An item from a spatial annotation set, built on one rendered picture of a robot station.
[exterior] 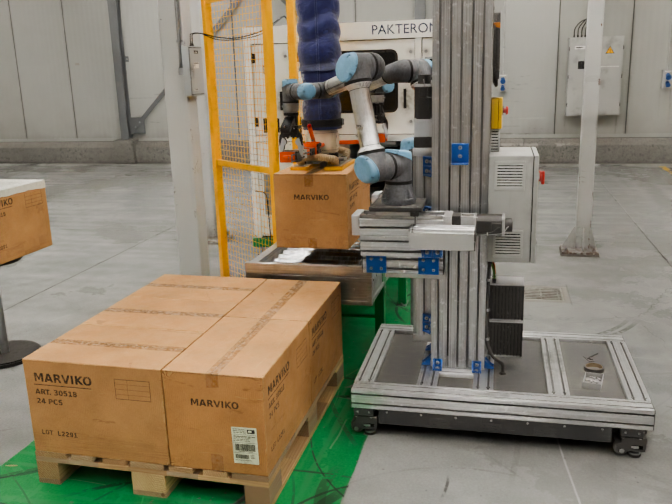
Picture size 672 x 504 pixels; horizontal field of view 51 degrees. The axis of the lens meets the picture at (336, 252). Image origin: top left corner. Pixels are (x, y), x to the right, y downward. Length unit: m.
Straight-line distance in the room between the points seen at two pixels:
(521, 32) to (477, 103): 9.22
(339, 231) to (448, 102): 0.99
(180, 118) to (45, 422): 2.25
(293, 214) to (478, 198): 1.07
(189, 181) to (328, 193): 1.26
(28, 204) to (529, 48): 9.35
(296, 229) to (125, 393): 1.40
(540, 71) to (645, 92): 1.66
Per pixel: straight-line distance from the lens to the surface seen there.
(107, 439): 3.00
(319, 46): 3.86
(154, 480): 2.99
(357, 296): 3.73
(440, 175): 3.18
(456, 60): 3.14
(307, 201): 3.74
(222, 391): 2.67
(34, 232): 4.51
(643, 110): 12.54
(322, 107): 3.87
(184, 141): 4.66
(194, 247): 4.77
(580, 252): 6.39
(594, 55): 6.31
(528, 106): 12.35
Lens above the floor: 1.60
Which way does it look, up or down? 14 degrees down
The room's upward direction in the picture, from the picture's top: 2 degrees counter-clockwise
